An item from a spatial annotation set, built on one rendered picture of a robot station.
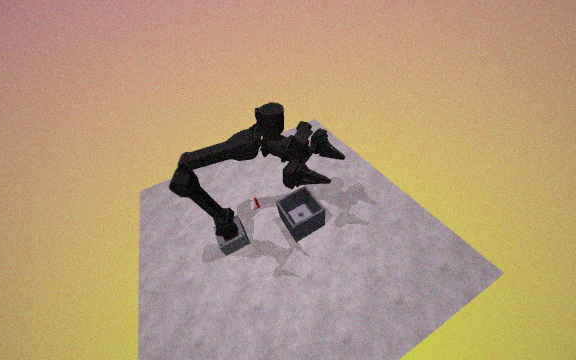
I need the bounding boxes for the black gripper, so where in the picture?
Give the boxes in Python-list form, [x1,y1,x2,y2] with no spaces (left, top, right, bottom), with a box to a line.
[277,128,345,189]

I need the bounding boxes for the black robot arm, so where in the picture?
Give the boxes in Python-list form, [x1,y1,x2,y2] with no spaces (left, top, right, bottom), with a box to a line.
[169,102,313,242]

